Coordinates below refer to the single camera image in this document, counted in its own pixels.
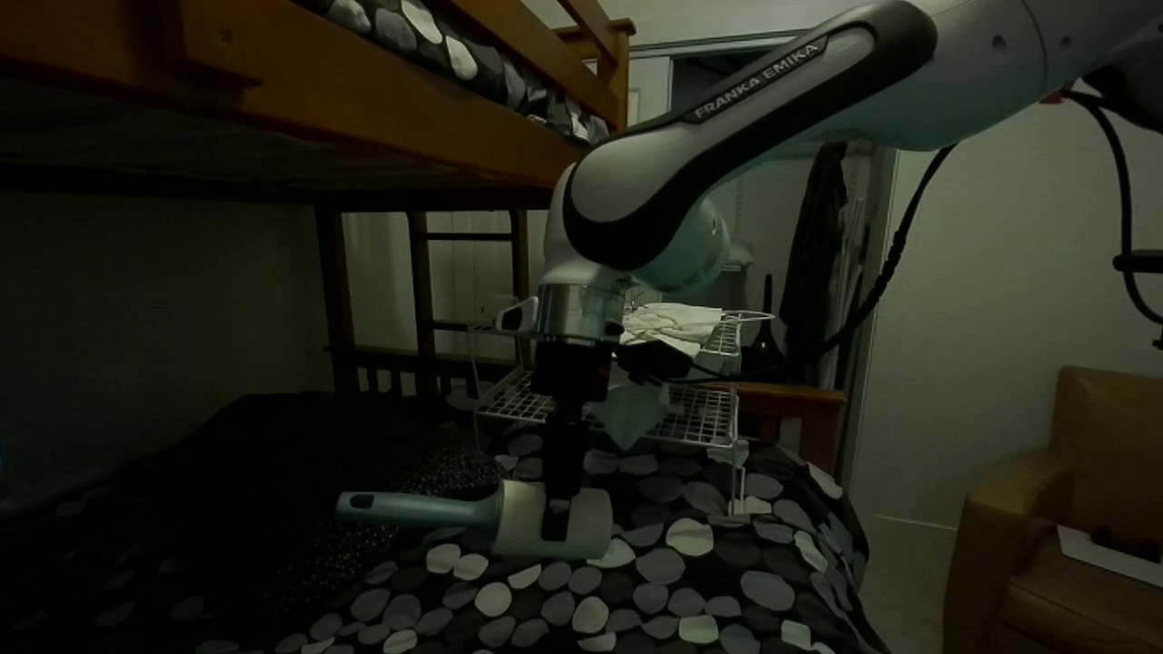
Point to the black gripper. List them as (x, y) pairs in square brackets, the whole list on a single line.
[(567, 370)]

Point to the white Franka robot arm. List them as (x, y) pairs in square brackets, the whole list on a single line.
[(776, 112)]

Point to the dark pebble pattern bedspread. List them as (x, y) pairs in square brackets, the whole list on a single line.
[(679, 570)]

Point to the white cloth on rack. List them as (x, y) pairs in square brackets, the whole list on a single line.
[(665, 330)]

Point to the dark hanging garment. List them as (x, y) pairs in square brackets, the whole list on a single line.
[(813, 255)]

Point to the brown armchair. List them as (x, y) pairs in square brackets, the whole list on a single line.
[(1068, 570)]

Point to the wooden bunk bed frame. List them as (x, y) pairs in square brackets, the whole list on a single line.
[(365, 112)]

